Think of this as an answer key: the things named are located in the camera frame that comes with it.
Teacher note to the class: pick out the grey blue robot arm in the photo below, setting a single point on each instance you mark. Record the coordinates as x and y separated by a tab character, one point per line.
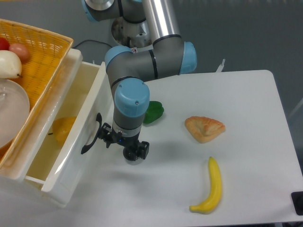
129	72

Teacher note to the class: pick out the white plate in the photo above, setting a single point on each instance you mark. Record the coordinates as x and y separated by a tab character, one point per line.
14	110

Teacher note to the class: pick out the pink peach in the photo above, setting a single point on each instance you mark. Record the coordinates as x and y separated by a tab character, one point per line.
20	50

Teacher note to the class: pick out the black round fruit toy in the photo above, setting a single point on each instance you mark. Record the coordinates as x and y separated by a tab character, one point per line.
130	154

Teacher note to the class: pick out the yellow woven basket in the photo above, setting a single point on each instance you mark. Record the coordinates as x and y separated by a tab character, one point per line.
48	50

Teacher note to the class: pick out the metal table clamp bracket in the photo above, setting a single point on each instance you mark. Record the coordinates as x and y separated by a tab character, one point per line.
221	66

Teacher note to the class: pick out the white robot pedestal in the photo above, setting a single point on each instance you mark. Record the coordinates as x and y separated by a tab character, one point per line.
135	36

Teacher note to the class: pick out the white pear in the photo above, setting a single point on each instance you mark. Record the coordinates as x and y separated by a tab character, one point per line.
10	65

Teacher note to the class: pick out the yellow banana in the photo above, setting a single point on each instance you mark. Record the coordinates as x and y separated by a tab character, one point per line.
216	188

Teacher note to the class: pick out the white top drawer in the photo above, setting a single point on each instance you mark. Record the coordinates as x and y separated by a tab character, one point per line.
57	168

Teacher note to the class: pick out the orange pastry bread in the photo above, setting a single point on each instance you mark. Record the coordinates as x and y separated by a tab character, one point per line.
204	129

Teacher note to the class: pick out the green bell pepper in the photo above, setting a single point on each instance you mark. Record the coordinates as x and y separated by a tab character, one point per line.
154	111

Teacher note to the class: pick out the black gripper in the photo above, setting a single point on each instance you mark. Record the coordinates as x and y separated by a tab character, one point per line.
126	138

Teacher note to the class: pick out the yellow bell pepper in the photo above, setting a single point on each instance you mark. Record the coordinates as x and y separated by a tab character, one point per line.
61	128

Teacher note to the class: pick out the red tomato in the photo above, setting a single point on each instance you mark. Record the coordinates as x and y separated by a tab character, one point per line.
4	44

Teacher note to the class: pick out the black corner object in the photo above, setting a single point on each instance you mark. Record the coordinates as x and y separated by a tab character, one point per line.
297	198

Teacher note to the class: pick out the white drawer cabinet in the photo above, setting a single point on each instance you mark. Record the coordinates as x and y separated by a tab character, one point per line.
20	155

